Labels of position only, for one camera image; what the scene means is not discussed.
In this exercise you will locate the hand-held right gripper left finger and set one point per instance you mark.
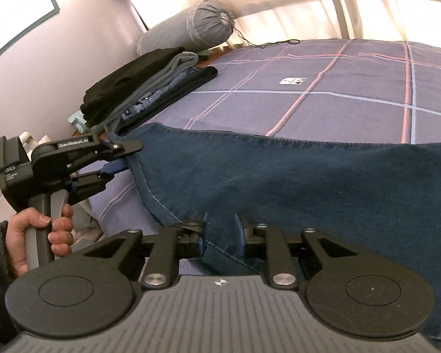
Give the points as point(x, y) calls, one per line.
point(203, 236)

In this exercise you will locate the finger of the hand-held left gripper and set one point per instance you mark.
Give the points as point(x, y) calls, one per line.
point(125, 146)
point(95, 182)

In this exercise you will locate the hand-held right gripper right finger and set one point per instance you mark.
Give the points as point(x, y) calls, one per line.
point(239, 230)

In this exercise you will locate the dark blue denim pants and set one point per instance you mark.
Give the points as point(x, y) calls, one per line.
point(279, 180)

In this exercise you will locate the person's left hand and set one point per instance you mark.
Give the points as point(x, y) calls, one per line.
point(20, 235)

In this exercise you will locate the stack of folded dark clothes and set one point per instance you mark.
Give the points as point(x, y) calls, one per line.
point(132, 77)

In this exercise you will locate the grey folded garment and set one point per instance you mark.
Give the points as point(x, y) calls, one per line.
point(169, 75)

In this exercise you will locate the grey bolster pillow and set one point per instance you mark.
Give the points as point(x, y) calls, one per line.
point(191, 25)

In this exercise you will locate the white fabric label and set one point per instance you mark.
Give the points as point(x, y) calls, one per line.
point(293, 81)

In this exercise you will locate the purple plaid bed sheet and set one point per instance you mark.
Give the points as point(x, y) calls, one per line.
point(352, 92)

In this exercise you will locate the sheer cream curtain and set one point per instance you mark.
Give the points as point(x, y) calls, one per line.
point(297, 3)

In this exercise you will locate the white framed wall board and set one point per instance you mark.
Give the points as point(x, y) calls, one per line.
point(11, 3)

